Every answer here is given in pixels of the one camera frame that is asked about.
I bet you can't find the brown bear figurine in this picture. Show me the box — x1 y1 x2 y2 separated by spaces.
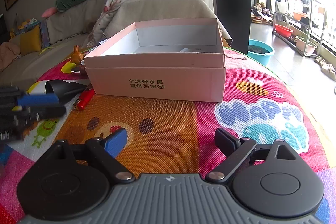
71 45 83 66

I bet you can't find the red lighter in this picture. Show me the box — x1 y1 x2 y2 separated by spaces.
73 84 95 111

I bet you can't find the grey slippers pair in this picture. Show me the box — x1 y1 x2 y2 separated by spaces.
314 56 336 81

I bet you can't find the red plastic basin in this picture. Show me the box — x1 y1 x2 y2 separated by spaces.
274 24 293 38

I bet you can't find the pink cardboard box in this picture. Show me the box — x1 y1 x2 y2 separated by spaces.
84 18 226 102

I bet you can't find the yellow cushion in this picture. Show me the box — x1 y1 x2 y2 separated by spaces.
19 25 42 56

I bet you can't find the beige covered sofa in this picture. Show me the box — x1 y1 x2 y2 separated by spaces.
0 0 233 92

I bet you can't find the colourful cartoon play mat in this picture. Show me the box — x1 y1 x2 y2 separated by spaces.
1 50 335 223

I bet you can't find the orange cloth on sofa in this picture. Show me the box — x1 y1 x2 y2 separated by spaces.
0 42 20 72

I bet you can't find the metal balcony shelf rack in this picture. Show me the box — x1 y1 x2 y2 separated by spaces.
272 0 326 58

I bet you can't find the teal plastic basin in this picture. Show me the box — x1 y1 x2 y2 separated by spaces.
248 39 275 66

